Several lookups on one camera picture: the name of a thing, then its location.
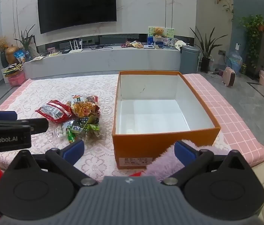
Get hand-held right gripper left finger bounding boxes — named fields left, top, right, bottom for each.
left=6, top=139, right=98, bottom=187

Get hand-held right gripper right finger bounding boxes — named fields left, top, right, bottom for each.
left=161, top=140, right=254, bottom=187

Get green and yellow snack packet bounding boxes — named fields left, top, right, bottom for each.
left=66, top=125, right=77, bottom=144

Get red snack packet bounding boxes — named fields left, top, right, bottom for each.
left=35, top=100, right=75, bottom=123

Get clear packet of white balls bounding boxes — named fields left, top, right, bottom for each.
left=52, top=121, right=76, bottom=137

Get light green snack packet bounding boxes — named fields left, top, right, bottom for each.
left=85, top=122, right=101, bottom=139

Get dark snack with green wrapper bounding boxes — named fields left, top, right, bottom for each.
left=72, top=117, right=100, bottom=132

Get orange cardboard box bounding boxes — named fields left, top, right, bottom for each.
left=112, top=70, right=221, bottom=170

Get clear packet of orange strips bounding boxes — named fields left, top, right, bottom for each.
left=71, top=101, right=101, bottom=119

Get white packet with stick print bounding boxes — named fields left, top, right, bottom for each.
left=71, top=94, right=86, bottom=104

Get red date snack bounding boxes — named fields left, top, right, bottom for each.
left=86, top=94, right=99, bottom=104

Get pile of wrapped snacks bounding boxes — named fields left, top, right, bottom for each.
left=126, top=40, right=144, bottom=49

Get purple fluffy toy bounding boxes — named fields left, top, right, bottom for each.
left=142, top=140, right=219, bottom=181

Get pink storage box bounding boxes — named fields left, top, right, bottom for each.
left=7, top=71, right=26, bottom=87

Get pile of yellow black packets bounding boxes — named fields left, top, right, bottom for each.
left=3, top=63, right=23, bottom=77

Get pink checked tablecloth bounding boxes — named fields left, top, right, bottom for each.
left=0, top=73, right=264, bottom=167

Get gold vase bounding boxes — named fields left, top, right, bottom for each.
left=4, top=45, right=20, bottom=65

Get blue snack bag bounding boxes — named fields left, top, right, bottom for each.
left=14, top=49, right=27, bottom=64

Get dried flower bunch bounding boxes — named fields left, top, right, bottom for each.
left=0, top=36, right=9, bottom=52

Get long-leaf potted plant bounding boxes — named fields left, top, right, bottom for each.
left=14, top=25, right=37, bottom=61

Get white router with antennas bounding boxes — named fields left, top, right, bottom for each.
left=69, top=39, right=83, bottom=54

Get pink space heater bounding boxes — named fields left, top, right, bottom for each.
left=222, top=67, right=236, bottom=87

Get white marble television console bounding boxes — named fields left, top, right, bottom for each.
left=22, top=34, right=195, bottom=80

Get long-leaf plant in black pot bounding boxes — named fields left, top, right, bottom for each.
left=189, top=26, right=228, bottom=74

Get grey trash bin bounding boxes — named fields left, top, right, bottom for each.
left=180, top=45, right=200, bottom=74

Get blue water jug with pump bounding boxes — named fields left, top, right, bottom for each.
left=226, top=43, right=243, bottom=77

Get white round device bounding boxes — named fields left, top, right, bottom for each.
left=174, top=40, right=186, bottom=51

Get white and blue jar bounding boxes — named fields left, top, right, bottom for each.
left=153, top=37, right=165, bottom=50

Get trailing pothos plant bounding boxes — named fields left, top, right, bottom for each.
left=240, top=14, right=264, bottom=68

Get black cables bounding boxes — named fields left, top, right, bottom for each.
left=90, top=44, right=114, bottom=50

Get black wall television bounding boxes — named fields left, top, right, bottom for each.
left=37, top=0, right=117, bottom=34

